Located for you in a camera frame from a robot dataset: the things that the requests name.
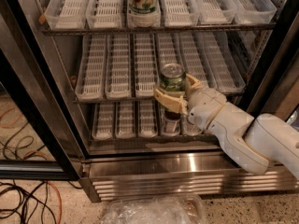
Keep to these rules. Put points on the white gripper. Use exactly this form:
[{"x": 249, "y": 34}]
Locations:
[{"x": 204, "y": 106}]

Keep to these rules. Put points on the green soda can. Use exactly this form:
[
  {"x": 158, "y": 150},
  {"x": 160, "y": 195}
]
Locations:
[{"x": 173, "y": 77}]

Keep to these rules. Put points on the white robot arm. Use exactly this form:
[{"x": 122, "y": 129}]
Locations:
[{"x": 252, "y": 143}]

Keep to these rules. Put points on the shelf tray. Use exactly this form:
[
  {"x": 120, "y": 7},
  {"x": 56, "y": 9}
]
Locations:
[
  {"x": 169, "y": 59},
  {"x": 195, "y": 60},
  {"x": 254, "y": 11},
  {"x": 103, "y": 122},
  {"x": 125, "y": 120},
  {"x": 187, "y": 131},
  {"x": 104, "y": 14},
  {"x": 147, "y": 20},
  {"x": 66, "y": 14},
  {"x": 161, "y": 110},
  {"x": 147, "y": 124},
  {"x": 90, "y": 81},
  {"x": 146, "y": 74},
  {"x": 221, "y": 62},
  {"x": 216, "y": 11},
  {"x": 180, "y": 13},
  {"x": 118, "y": 75}
]

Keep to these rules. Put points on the stainless steel fridge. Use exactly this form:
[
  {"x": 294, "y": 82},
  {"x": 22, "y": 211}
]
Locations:
[{"x": 126, "y": 170}]

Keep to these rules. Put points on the open glass fridge door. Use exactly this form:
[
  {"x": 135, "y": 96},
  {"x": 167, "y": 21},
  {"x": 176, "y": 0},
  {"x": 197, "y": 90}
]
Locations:
[{"x": 36, "y": 71}]

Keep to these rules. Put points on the dark juice bottle white cap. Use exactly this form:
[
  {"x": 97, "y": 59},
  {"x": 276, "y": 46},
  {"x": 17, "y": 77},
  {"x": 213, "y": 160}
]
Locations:
[{"x": 171, "y": 123}]

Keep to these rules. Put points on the clear water bottle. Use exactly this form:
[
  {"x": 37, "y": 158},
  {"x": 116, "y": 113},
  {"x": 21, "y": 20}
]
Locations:
[{"x": 190, "y": 128}]

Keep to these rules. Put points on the clear plastic bin on floor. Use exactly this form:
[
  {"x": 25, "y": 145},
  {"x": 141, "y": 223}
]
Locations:
[{"x": 169, "y": 209}]

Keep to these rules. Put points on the bottom wire shelf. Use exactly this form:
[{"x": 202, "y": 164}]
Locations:
[{"x": 162, "y": 139}]

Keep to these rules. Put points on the wire shelf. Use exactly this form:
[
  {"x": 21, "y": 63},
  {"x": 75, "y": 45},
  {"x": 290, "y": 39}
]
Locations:
[
  {"x": 162, "y": 139},
  {"x": 157, "y": 30},
  {"x": 230, "y": 97}
]

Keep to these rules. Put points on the middle wire shelf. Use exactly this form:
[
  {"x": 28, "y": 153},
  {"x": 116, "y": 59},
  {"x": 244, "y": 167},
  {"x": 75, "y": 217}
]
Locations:
[{"x": 230, "y": 97}]

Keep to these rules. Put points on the top wire shelf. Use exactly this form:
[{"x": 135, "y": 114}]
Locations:
[{"x": 157, "y": 30}]

